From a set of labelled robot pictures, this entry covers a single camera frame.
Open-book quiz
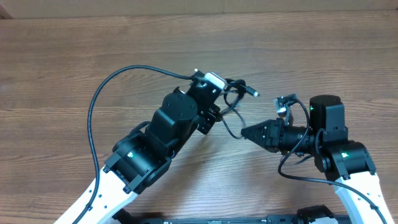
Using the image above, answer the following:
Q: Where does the left camera cable black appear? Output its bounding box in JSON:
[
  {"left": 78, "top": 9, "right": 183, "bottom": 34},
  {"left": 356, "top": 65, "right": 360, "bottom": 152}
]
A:
[{"left": 56, "top": 65, "right": 193, "bottom": 223}]

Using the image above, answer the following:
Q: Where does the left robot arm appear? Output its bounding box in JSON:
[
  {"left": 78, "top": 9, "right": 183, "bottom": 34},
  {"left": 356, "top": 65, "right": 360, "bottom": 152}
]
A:
[{"left": 57, "top": 71, "right": 227, "bottom": 223}]

